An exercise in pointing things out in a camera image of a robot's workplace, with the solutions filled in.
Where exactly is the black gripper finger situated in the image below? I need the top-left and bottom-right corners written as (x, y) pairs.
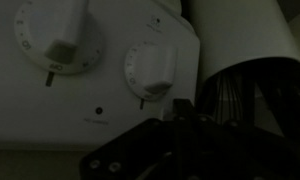
top-left (173, 99), bottom-right (194, 120)

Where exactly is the white right dial knob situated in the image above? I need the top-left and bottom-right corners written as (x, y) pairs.
top-left (124, 41), bottom-right (178, 101)

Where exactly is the white dial knob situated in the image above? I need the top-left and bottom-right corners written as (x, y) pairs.
top-left (124, 41), bottom-right (178, 101)
top-left (14, 0), bottom-right (103, 75)

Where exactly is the white cylinder with black base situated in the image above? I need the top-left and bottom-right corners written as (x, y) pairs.
top-left (188, 0), bottom-right (300, 137)

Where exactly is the white left dial knob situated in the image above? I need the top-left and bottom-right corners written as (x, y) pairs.
top-left (14, 0), bottom-right (103, 75)

